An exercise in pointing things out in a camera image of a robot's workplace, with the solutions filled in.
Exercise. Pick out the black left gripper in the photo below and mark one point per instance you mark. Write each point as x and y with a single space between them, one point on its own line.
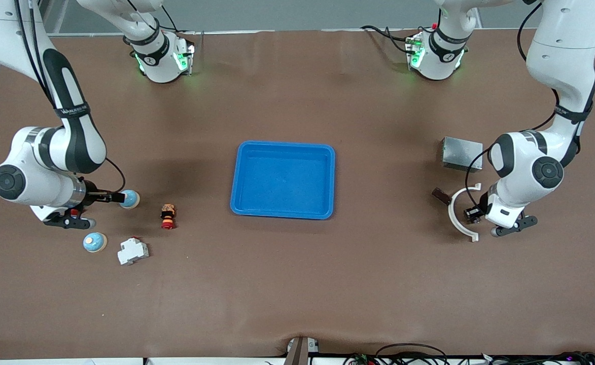
481 204

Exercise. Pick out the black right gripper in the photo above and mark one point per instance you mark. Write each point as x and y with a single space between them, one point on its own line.
91 193

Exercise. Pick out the small black connector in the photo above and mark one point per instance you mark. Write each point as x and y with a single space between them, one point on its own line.
473 216

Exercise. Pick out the blue bell with tan button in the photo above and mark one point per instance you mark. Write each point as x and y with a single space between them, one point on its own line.
95 242
131 200

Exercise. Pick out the dark electrolytic capacitor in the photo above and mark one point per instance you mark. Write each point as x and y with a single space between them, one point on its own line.
441 195

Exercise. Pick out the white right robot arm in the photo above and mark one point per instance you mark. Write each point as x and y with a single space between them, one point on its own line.
69 147

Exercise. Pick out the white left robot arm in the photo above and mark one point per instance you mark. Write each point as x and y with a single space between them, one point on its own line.
556 61

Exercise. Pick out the blue plastic tray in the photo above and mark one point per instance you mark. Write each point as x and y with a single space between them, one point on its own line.
282 182

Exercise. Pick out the black emergency button red cap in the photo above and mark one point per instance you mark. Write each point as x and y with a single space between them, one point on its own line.
75 211

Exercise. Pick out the white circuit breaker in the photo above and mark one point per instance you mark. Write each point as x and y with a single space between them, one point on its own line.
133 251

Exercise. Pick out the grey metal box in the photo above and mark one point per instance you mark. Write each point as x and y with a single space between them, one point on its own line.
459 152

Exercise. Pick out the brown table cover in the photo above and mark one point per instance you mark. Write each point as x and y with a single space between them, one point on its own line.
297 284

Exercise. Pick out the metal table edge clamp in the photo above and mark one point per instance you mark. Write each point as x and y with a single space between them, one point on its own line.
297 350

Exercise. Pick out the white curved plastic bracket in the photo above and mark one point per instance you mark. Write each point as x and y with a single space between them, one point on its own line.
452 215

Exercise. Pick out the orange red push button switch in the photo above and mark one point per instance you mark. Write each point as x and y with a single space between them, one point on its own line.
168 215

